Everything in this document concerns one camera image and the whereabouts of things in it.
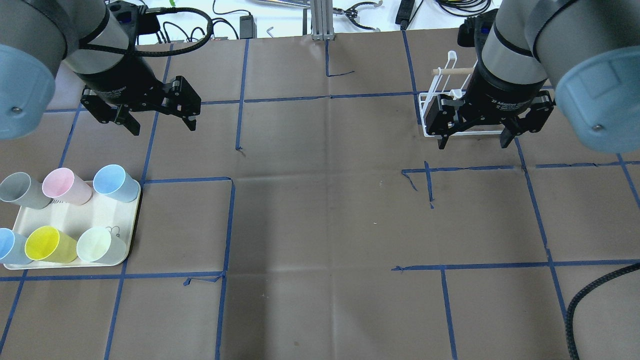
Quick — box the cream plastic tray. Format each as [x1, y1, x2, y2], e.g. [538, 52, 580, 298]
[3, 186, 142, 271]

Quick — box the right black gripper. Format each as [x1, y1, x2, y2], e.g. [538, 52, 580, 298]
[436, 63, 556, 150]

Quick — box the pink plastic cup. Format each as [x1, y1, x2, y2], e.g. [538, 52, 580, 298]
[42, 167, 93, 206]

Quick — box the black power adapter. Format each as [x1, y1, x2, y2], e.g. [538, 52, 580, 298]
[238, 14, 258, 39]

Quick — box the grey plastic cup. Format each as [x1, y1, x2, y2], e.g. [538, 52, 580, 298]
[0, 172, 53, 210]

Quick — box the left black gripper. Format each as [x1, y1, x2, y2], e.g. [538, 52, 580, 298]
[75, 55, 202, 136]

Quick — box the white wire cup rack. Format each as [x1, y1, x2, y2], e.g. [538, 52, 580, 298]
[418, 50, 507, 138]

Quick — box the black corrugated cable conduit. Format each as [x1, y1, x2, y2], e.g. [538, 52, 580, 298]
[565, 261, 640, 360]

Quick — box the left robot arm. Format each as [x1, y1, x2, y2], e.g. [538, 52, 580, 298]
[0, 0, 213, 140]

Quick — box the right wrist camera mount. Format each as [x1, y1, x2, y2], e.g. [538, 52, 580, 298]
[457, 13, 496, 48]

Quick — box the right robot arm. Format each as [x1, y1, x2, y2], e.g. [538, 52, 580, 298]
[423, 0, 640, 153]

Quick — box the light blue plastic cup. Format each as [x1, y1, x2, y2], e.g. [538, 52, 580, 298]
[93, 164, 140, 203]

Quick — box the white plastic cup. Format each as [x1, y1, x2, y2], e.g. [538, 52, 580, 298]
[77, 225, 128, 265]

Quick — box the yellow plastic cup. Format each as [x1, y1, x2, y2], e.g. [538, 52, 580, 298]
[24, 225, 78, 264]

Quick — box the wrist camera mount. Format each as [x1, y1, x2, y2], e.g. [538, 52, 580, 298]
[105, 0, 161, 45]
[457, 13, 496, 48]

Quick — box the aluminium frame post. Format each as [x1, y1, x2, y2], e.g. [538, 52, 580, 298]
[310, 0, 335, 41]

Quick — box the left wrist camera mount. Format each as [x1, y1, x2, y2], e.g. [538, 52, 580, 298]
[105, 0, 161, 45]

